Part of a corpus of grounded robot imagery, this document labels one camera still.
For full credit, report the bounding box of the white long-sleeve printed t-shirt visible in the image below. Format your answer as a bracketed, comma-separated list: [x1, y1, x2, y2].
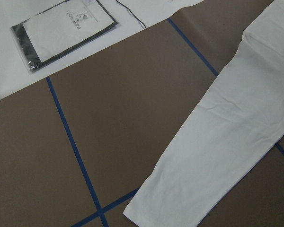
[124, 0, 284, 227]

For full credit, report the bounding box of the brown paper table mat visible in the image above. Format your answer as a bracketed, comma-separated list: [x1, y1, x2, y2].
[0, 0, 284, 227]

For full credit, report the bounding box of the thin black cable on table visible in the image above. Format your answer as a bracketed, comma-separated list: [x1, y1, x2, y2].
[115, 0, 146, 29]

